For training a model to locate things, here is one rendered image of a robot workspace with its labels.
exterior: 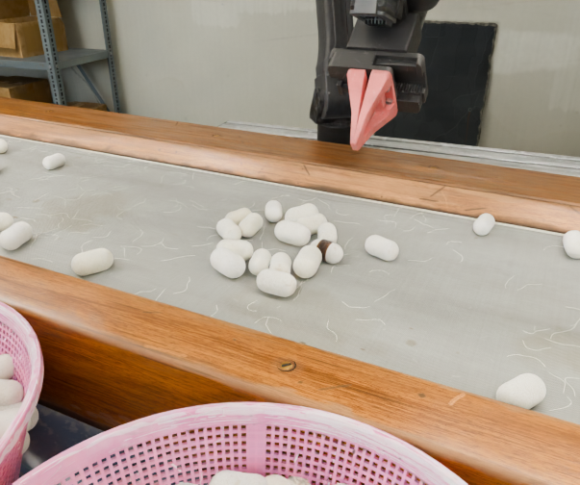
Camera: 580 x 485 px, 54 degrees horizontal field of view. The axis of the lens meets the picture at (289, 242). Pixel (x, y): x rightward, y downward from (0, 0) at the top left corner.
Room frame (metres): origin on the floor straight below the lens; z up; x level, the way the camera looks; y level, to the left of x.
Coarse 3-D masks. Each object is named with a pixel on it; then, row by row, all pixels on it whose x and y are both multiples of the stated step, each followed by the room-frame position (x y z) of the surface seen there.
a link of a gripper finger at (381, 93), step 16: (336, 64) 0.62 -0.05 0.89; (352, 64) 0.61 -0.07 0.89; (368, 64) 0.61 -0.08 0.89; (368, 80) 0.59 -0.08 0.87; (384, 80) 0.59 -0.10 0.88; (368, 96) 0.59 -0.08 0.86; (384, 96) 0.61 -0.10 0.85; (368, 112) 0.58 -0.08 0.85; (384, 112) 0.61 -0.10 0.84; (368, 128) 0.59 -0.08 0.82
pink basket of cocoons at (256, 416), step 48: (144, 432) 0.22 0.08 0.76; (240, 432) 0.23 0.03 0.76; (288, 432) 0.23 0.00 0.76; (336, 432) 0.22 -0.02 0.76; (384, 432) 0.22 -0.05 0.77; (48, 480) 0.19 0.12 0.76; (96, 480) 0.20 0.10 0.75; (144, 480) 0.21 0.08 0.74; (192, 480) 0.22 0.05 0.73; (336, 480) 0.21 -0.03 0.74; (384, 480) 0.20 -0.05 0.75; (432, 480) 0.19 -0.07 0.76
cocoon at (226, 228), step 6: (222, 222) 0.50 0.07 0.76; (228, 222) 0.50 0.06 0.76; (234, 222) 0.50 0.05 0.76; (216, 228) 0.50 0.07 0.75; (222, 228) 0.49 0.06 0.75; (228, 228) 0.49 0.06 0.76; (234, 228) 0.49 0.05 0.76; (222, 234) 0.49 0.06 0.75; (228, 234) 0.48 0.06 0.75; (234, 234) 0.48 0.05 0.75; (240, 234) 0.49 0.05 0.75
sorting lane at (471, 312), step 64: (0, 192) 0.62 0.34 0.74; (64, 192) 0.62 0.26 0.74; (128, 192) 0.62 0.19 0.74; (192, 192) 0.62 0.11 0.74; (256, 192) 0.62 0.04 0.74; (320, 192) 0.62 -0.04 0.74; (64, 256) 0.46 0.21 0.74; (128, 256) 0.46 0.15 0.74; (192, 256) 0.46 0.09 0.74; (448, 256) 0.46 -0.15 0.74; (512, 256) 0.46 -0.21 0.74; (256, 320) 0.36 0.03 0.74; (320, 320) 0.36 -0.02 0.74; (384, 320) 0.36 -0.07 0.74; (448, 320) 0.36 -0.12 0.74; (512, 320) 0.36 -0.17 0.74; (576, 320) 0.36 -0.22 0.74; (448, 384) 0.29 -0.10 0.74; (576, 384) 0.29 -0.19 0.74
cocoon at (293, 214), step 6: (306, 204) 0.53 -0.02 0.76; (312, 204) 0.54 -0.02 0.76; (288, 210) 0.53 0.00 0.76; (294, 210) 0.52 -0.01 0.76; (300, 210) 0.52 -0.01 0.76; (306, 210) 0.52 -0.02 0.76; (312, 210) 0.53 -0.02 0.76; (288, 216) 0.52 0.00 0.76; (294, 216) 0.52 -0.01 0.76; (300, 216) 0.52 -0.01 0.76
